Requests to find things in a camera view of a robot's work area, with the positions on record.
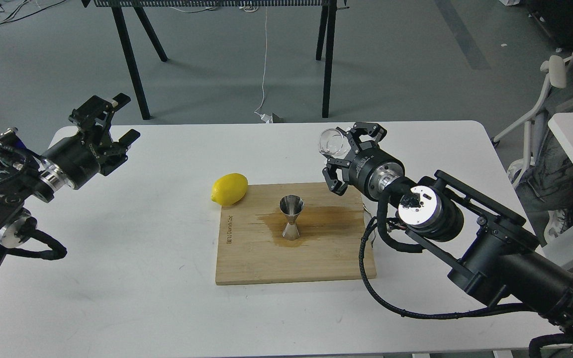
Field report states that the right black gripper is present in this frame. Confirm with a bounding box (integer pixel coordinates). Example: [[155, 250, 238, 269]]
[[322, 122, 405, 201]]

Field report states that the black metal frame table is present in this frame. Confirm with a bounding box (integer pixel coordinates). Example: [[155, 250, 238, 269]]
[[99, 0, 348, 121]]

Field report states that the yellow lemon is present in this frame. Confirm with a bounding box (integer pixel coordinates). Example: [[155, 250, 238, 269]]
[[210, 173, 248, 206]]

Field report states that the clear glass cup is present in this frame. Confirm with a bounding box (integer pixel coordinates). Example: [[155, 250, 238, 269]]
[[318, 128, 351, 159]]

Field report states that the person in grey jacket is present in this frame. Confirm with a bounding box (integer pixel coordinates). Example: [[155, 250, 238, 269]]
[[515, 52, 573, 239]]

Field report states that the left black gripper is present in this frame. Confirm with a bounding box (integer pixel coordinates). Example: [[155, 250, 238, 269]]
[[43, 93, 141, 190]]

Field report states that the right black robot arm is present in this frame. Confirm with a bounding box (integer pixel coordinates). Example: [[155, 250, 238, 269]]
[[319, 122, 573, 358]]

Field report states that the white hanging cable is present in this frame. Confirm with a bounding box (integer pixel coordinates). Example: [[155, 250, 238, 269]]
[[255, 7, 269, 116]]

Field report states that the steel double jigger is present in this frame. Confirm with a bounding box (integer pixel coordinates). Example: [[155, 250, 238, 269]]
[[279, 194, 304, 241]]

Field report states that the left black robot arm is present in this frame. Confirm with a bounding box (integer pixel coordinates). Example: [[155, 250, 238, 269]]
[[0, 93, 140, 265]]

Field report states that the bamboo cutting board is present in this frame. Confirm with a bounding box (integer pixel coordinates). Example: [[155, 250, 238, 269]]
[[214, 182, 366, 285]]

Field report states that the white power adapter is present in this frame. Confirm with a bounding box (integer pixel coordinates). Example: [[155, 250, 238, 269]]
[[261, 113, 285, 124]]

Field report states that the white office chair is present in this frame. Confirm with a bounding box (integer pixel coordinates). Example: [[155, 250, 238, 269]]
[[490, 55, 573, 188]]

